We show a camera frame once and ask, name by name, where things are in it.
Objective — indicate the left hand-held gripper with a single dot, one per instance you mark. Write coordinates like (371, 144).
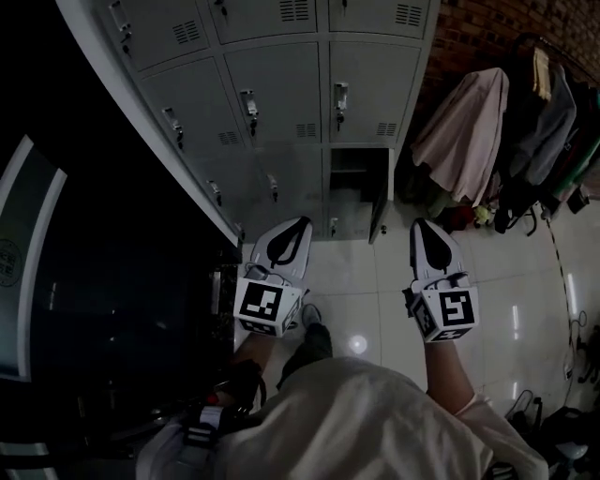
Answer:
(260, 304)

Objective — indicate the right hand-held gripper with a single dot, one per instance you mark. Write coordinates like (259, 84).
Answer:
(454, 309)

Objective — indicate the grid of grey locker doors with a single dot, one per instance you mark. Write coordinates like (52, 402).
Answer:
(276, 89)

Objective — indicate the person's left forearm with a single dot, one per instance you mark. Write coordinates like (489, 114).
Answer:
(255, 349)

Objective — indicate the person's right forearm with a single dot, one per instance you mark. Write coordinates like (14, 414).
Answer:
(447, 375)

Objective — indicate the grey metal locker cabinet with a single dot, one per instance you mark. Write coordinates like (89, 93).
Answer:
(281, 154)

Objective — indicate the white framed glass door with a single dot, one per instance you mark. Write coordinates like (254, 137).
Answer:
(28, 225)

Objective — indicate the round door sticker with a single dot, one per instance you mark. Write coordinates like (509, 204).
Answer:
(7, 262)

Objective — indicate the red cloth item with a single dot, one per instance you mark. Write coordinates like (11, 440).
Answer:
(457, 218)

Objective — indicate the yellow plush toy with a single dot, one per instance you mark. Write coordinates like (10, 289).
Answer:
(483, 214)

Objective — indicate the person's grey shoe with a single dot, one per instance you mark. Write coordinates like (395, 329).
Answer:
(310, 315)

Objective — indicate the black clothes rack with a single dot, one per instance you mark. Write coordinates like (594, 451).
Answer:
(520, 206)

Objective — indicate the person's dark trouser leg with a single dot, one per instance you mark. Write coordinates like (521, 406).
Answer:
(309, 349)

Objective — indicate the pink hanging shirt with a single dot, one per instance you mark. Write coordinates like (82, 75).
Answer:
(461, 136)

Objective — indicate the grey hanging jacket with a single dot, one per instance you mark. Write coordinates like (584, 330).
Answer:
(544, 131)

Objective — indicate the green hanging garment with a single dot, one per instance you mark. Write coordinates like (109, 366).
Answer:
(583, 154)

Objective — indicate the person's white t-shirt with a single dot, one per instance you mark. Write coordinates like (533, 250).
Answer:
(356, 422)

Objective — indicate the black bag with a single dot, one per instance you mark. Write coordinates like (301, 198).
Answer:
(567, 426)

